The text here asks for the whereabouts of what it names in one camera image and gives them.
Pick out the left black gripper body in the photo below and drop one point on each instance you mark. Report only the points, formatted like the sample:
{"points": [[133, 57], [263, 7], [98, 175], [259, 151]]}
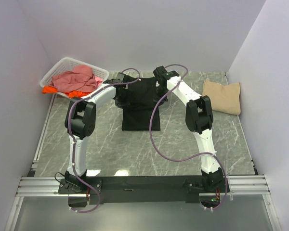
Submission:
{"points": [[120, 95]]}

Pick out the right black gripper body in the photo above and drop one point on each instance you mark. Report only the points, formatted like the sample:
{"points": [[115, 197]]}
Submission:
{"points": [[162, 90]]}

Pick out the black t-shirt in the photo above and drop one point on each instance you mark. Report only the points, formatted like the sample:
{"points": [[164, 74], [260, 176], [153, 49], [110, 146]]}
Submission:
{"points": [[136, 117]]}

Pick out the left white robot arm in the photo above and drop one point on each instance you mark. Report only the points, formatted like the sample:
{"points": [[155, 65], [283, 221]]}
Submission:
{"points": [[80, 123]]}

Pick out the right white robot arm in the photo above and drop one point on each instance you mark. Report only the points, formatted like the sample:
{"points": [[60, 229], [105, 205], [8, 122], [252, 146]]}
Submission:
{"points": [[198, 119]]}

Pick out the pink t-shirt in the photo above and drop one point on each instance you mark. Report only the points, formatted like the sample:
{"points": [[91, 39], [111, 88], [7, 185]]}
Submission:
{"points": [[81, 78]]}

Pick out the white plastic basket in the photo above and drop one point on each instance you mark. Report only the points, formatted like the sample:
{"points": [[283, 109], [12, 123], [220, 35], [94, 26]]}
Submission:
{"points": [[68, 64]]}

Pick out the folded tan t-shirt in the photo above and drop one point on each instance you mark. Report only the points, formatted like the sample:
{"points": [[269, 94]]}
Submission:
{"points": [[225, 99]]}

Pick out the orange t-shirt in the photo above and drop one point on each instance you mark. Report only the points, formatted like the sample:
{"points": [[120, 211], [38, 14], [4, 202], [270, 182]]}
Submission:
{"points": [[72, 94]]}

